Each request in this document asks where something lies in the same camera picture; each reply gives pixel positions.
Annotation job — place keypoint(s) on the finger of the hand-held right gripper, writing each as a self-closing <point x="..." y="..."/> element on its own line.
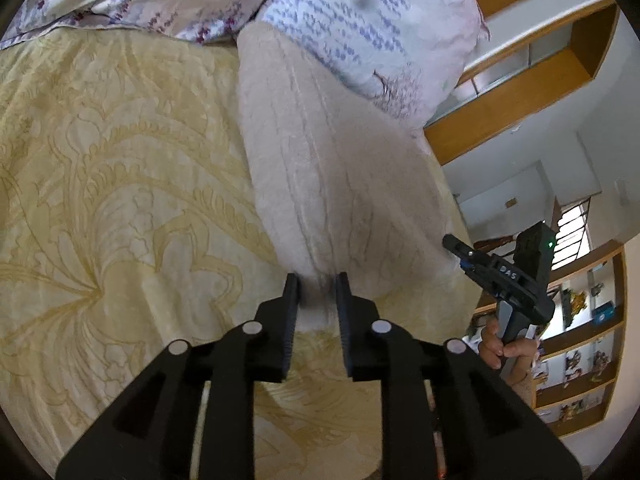
<point x="460" y="247"/>

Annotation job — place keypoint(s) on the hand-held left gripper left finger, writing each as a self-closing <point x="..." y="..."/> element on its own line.
<point x="287" y="330"/>

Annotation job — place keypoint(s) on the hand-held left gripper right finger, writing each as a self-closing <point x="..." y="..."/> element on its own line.
<point x="345" y="330"/>

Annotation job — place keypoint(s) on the person's right forearm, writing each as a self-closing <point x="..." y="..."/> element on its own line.
<point x="525" y="392"/>

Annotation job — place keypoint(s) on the person's right hand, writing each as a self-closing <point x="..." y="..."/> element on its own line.
<point x="492" y="347"/>

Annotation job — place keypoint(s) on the golden figurine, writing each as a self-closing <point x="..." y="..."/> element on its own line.
<point x="575" y="302"/>

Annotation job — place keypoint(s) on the barred window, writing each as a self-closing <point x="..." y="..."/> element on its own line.
<point x="572" y="230"/>

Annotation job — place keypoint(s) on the blue box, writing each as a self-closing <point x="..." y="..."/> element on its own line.
<point x="603" y="312"/>

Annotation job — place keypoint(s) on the wooden bookshelf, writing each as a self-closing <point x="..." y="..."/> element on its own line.
<point x="585" y="355"/>

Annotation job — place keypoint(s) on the wooden headboard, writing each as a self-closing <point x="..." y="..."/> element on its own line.
<point x="500" y="110"/>

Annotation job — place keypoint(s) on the yellow patterned bed sheet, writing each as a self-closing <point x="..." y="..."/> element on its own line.
<point x="125" y="185"/>

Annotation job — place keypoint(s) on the blue floral pillow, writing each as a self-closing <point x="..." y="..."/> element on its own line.
<point x="375" y="25"/>

